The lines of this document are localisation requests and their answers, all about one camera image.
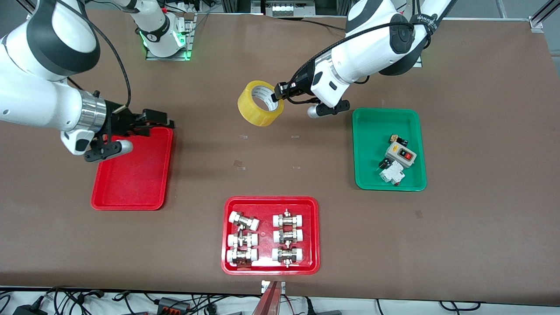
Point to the aluminium frame post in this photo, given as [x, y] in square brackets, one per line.
[542, 15]

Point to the black plug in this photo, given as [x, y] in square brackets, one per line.
[30, 310]

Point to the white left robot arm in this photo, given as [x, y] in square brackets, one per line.
[367, 52]

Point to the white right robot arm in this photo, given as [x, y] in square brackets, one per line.
[35, 96]

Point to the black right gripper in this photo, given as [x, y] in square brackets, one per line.
[119, 120]

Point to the yellow packing tape roll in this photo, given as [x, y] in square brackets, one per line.
[251, 109]

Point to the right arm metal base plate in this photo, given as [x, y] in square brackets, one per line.
[189, 43]

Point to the green plastic tray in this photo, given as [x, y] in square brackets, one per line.
[369, 166]

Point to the black round buzzer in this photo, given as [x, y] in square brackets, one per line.
[384, 164]

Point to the small tape patch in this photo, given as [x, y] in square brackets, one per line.
[238, 164]

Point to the red plastic tray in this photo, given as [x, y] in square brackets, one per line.
[267, 205]
[131, 175]

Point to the white metal pipe fitting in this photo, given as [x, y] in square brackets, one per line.
[288, 236]
[242, 256]
[287, 255]
[243, 240]
[288, 219]
[243, 221]

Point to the small white marker plate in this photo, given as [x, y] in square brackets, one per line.
[264, 286]

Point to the grey on-off switch box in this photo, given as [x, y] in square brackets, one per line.
[396, 151]

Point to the white power strip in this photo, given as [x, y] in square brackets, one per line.
[286, 8]

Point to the white circuit breaker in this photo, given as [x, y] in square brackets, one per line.
[392, 175]

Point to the red stand bar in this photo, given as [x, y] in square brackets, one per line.
[267, 304]

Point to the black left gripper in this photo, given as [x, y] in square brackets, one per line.
[298, 85]

